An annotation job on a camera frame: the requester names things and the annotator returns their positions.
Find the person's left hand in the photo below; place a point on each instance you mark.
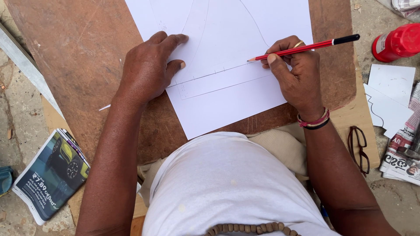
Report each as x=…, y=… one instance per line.
x=146, y=70

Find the person's right hand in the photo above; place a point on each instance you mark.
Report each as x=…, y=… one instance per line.
x=297, y=77

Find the red black-tipped pencil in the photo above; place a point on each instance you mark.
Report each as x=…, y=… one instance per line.
x=305, y=48

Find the white drawing paper sheet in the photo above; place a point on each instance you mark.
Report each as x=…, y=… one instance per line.
x=226, y=62

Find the pink and black wrist threads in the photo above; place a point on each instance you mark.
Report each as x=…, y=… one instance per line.
x=314, y=122

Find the brown wooden board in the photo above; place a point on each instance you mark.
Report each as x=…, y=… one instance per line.
x=85, y=65

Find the cardboard sheet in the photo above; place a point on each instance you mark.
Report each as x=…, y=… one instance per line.
x=359, y=114

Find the square white card piece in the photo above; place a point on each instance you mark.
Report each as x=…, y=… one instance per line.
x=392, y=82

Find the brown-framed eyeglasses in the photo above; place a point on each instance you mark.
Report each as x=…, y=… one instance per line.
x=358, y=150

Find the cut white card piece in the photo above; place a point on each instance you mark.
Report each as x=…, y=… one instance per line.
x=389, y=113

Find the red plastic bottle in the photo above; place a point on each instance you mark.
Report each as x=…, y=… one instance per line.
x=395, y=43

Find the grey metal bar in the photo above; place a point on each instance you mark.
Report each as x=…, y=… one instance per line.
x=26, y=64

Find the person's white shirt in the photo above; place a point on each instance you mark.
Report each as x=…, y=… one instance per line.
x=229, y=186

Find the crumpled newspaper bundle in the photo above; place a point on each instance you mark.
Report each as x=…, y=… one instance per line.
x=405, y=7

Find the folded newspaper with red print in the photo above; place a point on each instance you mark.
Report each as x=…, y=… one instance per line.
x=403, y=157

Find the folded newspaper with car advert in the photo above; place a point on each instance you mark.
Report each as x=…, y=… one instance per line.
x=51, y=177

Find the blue plastic object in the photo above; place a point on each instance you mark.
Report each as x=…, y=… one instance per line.
x=5, y=179

